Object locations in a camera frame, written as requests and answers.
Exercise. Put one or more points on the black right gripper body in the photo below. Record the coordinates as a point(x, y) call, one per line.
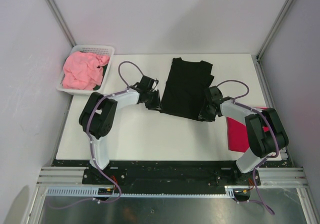
point(206, 112)

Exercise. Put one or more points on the white slotted cable duct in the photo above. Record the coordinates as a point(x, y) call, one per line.
point(95, 192)

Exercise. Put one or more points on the left aluminium frame post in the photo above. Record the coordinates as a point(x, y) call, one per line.
point(61, 21)

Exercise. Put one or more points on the right aluminium frame post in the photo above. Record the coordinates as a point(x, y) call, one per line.
point(284, 11)

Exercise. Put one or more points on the dark green garment in basket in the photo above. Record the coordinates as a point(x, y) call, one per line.
point(104, 73)

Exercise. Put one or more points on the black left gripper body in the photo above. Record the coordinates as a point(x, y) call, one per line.
point(152, 102)

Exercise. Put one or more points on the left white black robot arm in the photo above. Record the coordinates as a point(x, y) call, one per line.
point(98, 115)

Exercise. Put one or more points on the black t-shirt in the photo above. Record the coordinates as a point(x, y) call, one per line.
point(187, 81)

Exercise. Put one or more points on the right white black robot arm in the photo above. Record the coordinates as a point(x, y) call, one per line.
point(276, 139)

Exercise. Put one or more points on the aluminium frame post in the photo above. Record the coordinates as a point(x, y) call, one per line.
point(284, 11)
point(61, 21)

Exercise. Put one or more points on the folded magenta t-shirt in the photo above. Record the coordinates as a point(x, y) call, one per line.
point(237, 134)

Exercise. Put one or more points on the crumpled pink t-shirt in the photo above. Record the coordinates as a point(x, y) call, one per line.
point(84, 70)

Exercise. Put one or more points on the aluminium extrusion rails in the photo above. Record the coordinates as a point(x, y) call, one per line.
point(62, 177)

